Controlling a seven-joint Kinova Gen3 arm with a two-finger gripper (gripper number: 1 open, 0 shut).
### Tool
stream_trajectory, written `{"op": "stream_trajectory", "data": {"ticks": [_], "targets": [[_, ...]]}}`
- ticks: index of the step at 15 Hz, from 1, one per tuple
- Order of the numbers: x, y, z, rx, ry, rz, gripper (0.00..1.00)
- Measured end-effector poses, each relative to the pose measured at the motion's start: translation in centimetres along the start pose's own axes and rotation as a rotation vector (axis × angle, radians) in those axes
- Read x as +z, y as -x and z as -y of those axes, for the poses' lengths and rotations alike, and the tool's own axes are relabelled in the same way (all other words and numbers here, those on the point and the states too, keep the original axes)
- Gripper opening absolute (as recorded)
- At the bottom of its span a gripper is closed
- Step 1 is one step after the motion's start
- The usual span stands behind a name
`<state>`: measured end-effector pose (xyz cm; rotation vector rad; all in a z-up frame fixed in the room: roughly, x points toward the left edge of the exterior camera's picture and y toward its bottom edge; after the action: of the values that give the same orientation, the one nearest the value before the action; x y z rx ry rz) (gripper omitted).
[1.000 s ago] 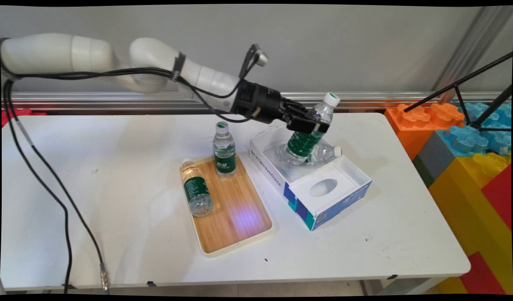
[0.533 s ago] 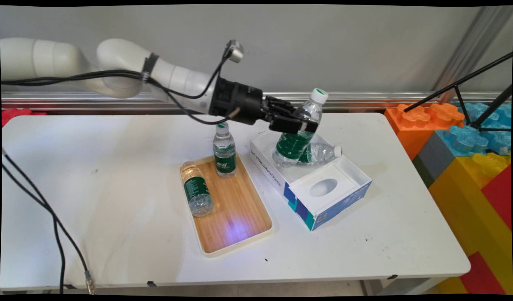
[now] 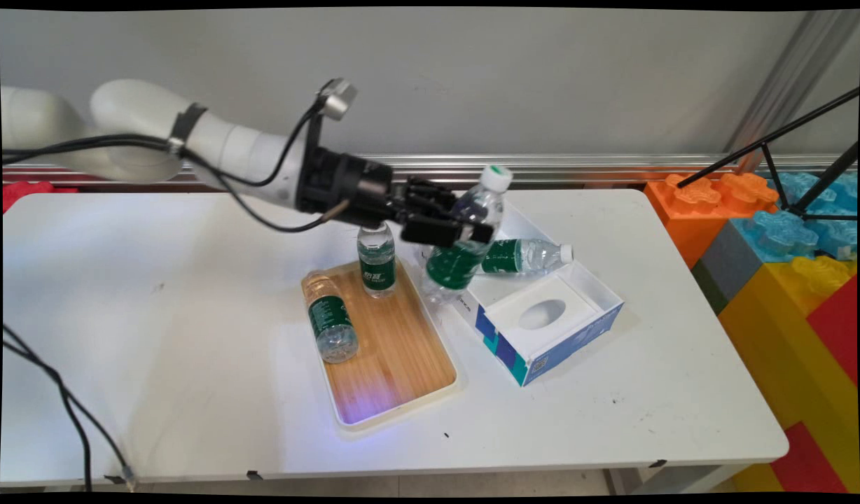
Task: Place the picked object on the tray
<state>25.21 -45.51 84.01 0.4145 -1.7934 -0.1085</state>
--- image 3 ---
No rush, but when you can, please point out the aluminium rail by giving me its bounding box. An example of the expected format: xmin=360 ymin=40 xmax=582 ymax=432
xmin=3 ymin=154 xmax=858 ymax=187

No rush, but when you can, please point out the black tripod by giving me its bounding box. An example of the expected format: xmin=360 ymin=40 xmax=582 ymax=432
xmin=675 ymin=87 xmax=859 ymax=221

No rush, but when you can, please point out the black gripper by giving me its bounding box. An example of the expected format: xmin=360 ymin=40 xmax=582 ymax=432
xmin=297 ymin=146 xmax=494 ymax=247

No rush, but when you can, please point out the orange giant toy brick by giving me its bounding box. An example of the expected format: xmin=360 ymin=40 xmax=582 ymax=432
xmin=644 ymin=173 xmax=779 ymax=269

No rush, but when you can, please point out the grey giant toy brick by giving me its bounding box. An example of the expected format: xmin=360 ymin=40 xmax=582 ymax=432
xmin=691 ymin=220 xmax=767 ymax=314

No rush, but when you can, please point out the water bottle green label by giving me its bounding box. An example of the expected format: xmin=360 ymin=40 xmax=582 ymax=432
xmin=357 ymin=223 xmax=397 ymax=299
xmin=304 ymin=270 xmax=359 ymax=364
xmin=480 ymin=238 xmax=574 ymax=275
xmin=421 ymin=165 xmax=513 ymax=303

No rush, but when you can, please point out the blue giant toy brick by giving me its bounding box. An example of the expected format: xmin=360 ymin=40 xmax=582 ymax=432
xmin=731 ymin=173 xmax=858 ymax=263

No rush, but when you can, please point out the yellow giant toy brick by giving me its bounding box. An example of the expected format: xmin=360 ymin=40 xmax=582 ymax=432
xmin=717 ymin=255 xmax=859 ymax=493

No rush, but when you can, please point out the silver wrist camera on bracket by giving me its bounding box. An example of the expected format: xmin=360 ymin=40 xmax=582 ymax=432
xmin=307 ymin=78 xmax=359 ymax=151

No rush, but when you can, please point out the white and blue cardboard box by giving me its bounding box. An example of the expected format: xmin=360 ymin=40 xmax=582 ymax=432
xmin=415 ymin=203 xmax=625 ymax=387

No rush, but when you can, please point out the red giant toy brick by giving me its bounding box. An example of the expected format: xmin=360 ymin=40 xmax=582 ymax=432
xmin=807 ymin=276 xmax=859 ymax=386
xmin=3 ymin=181 xmax=78 ymax=212
xmin=770 ymin=422 xmax=848 ymax=494

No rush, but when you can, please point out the black floor cable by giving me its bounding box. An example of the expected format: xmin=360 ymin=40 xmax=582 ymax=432
xmin=1 ymin=323 xmax=138 ymax=493

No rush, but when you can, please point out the bamboo wooden tray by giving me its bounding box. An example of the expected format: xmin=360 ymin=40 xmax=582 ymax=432
xmin=301 ymin=260 xmax=460 ymax=430

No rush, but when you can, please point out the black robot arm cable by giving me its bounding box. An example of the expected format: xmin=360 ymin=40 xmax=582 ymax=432
xmin=3 ymin=98 xmax=350 ymax=233

